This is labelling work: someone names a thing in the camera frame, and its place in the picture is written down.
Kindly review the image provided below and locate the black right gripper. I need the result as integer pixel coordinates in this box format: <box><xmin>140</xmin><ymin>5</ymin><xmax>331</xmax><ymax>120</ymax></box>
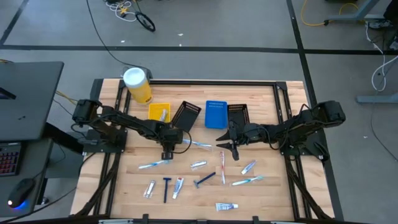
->
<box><xmin>215</xmin><ymin>120</ymin><xmax>261</xmax><ymax>162</ymax></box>

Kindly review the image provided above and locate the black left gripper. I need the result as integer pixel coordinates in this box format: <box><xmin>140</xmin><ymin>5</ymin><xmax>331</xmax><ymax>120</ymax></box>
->
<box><xmin>159</xmin><ymin>126</ymin><xmax>185</xmax><ymax>161</ymax></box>

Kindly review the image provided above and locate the blue white toothbrush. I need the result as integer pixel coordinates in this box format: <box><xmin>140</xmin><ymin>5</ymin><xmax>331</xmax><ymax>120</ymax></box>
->
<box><xmin>137</xmin><ymin>159</ymin><xmax>171</xmax><ymax>170</ymax></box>
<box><xmin>182</xmin><ymin>139</ymin><xmax>213</xmax><ymax>149</ymax></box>

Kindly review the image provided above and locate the red white toothbrush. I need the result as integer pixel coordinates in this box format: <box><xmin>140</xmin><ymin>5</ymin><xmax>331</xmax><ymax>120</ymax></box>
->
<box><xmin>219</xmin><ymin>151</ymin><xmax>226</xmax><ymax>185</ymax></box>

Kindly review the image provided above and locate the dark blue disposable razor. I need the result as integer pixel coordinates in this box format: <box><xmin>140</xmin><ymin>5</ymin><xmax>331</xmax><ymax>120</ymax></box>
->
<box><xmin>162</xmin><ymin>177</ymin><xmax>172</xmax><ymax>204</ymax></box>
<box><xmin>193</xmin><ymin>172</ymin><xmax>216</xmax><ymax>189</ymax></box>

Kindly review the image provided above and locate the red white toothpaste tube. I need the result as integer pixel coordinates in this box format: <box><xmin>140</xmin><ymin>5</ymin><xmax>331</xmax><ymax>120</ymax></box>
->
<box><xmin>172</xmin><ymin>177</ymin><xmax>185</xmax><ymax>200</ymax></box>

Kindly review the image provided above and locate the teal white toothbrush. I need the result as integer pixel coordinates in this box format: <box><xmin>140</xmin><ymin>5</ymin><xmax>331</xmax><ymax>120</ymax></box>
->
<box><xmin>231</xmin><ymin>175</ymin><xmax>264</xmax><ymax>187</ymax></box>

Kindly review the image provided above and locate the yellow plastic basket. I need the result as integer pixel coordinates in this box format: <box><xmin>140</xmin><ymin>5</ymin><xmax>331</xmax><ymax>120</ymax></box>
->
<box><xmin>147</xmin><ymin>103</ymin><xmax>172</xmax><ymax>123</ymax></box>

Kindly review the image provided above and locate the white toothpaste tube blue print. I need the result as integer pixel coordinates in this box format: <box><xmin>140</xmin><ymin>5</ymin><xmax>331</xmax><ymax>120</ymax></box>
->
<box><xmin>215</xmin><ymin>202</ymin><xmax>239</xmax><ymax>212</ymax></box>

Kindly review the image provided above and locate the blue plastic basket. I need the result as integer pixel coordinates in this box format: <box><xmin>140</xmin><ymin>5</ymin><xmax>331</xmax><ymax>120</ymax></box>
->
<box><xmin>204</xmin><ymin>100</ymin><xmax>228</xmax><ymax>129</ymax></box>

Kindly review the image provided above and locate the black plastic mesh basket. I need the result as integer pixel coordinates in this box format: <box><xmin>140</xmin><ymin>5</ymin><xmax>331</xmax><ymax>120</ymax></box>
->
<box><xmin>226</xmin><ymin>103</ymin><xmax>251</xmax><ymax>131</ymax></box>
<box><xmin>170</xmin><ymin>100</ymin><xmax>202</xmax><ymax>133</ymax></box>

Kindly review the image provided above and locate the yellow wipes canister white lid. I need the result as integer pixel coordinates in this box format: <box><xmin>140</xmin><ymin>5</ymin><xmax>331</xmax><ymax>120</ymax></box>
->
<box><xmin>123</xmin><ymin>67</ymin><xmax>154</xmax><ymax>105</ymax></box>

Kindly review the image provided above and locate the black desk leg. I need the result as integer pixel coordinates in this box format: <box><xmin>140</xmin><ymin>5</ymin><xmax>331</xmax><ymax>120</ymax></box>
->
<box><xmin>42</xmin><ymin>122</ymin><xmax>85</xmax><ymax>156</ymax></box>

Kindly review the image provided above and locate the grey desk surface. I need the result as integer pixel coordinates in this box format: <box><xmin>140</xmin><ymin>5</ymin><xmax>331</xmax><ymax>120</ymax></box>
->
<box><xmin>0</xmin><ymin>138</ymin><xmax>54</xmax><ymax>218</ymax></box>

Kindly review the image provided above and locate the black desk top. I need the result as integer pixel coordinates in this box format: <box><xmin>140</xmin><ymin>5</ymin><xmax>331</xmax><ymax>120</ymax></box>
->
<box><xmin>0</xmin><ymin>61</ymin><xmax>65</xmax><ymax>142</ymax></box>

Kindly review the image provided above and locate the black computer mouse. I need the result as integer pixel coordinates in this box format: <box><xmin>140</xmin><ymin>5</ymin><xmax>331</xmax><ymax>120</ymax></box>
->
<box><xmin>7</xmin><ymin>177</ymin><xmax>36</xmax><ymax>208</ymax></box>

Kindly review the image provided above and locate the grey desk foot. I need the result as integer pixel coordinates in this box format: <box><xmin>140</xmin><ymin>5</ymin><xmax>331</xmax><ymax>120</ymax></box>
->
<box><xmin>356</xmin><ymin>92</ymin><xmax>398</xmax><ymax>105</ymax></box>

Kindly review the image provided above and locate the backlit keyboard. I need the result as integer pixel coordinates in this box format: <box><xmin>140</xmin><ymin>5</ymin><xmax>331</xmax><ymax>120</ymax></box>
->
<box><xmin>0</xmin><ymin>142</ymin><xmax>22</xmax><ymax>177</ymax></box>

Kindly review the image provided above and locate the grey desk leg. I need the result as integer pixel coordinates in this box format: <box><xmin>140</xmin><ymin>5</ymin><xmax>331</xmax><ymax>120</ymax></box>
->
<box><xmin>323</xmin><ymin>0</ymin><xmax>388</xmax><ymax>26</ymax></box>

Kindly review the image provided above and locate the person's shoe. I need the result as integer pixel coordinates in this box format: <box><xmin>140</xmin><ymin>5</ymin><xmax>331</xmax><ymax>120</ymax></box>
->
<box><xmin>368</xmin><ymin>19</ymin><xmax>393</xmax><ymax>30</ymax></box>

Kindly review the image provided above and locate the person's leg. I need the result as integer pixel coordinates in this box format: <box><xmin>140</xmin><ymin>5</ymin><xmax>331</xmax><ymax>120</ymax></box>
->
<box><xmin>382</xmin><ymin>0</ymin><xmax>398</xmax><ymax>24</ymax></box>

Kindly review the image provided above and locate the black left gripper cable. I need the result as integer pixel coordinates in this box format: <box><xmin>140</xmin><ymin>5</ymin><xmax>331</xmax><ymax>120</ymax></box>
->
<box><xmin>172</xmin><ymin>129</ymin><xmax>193</xmax><ymax>155</ymax></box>

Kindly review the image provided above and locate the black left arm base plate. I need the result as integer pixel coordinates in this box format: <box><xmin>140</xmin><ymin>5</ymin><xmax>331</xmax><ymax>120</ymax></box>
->
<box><xmin>81</xmin><ymin>128</ymin><xmax>129</xmax><ymax>154</ymax></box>

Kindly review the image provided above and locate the black aluminium table frame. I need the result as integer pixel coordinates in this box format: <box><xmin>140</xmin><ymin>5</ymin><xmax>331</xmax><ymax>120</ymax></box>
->
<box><xmin>70</xmin><ymin>78</ymin><xmax>345</xmax><ymax>224</ymax></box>

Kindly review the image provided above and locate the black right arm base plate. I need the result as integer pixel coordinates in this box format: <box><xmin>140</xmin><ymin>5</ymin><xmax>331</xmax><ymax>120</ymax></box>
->
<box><xmin>279</xmin><ymin>128</ymin><xmax>331</xmax><ymax>158</ymax></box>

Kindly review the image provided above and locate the thin yellow cable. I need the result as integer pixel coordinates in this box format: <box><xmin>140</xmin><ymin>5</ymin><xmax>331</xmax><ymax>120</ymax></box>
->
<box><xmin>55</xmin><ymin>90</ymin><xmax>78</xmax><ymax>106</ymax></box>

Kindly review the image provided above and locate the coiled black cable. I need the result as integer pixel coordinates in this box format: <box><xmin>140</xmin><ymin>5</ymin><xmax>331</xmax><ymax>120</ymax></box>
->
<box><xmin>134</xmin><ymin>11</ymin><xmax>156</xmax><ymax>33</ymax></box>

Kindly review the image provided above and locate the long black floor cable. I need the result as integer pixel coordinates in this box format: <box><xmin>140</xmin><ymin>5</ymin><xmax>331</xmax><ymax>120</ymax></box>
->
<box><xmin>85</xmin><ymin>0</ymin><xmax>150</xmax><ymax>73</ymax></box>

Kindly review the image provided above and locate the yellow floor cable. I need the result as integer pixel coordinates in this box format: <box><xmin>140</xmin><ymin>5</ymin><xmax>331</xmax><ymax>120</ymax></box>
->
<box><xmin>300</xmin><ymin>0</ymin><xmax>360</xmax><ymax>27</ymax></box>

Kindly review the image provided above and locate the white cable bundle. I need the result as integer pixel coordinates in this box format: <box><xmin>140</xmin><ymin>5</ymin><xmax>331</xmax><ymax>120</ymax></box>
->
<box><xmin>104</xmin><ymin>0</ymin><xmax>138</xmax><ymax>23</ymax></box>

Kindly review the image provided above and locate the white floor cable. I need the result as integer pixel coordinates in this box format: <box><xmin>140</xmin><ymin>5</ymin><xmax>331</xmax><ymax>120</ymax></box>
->
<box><xmin>364</xmin><ymin>22</ymin><xmax>398</xmax><ymax>93</ymax></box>

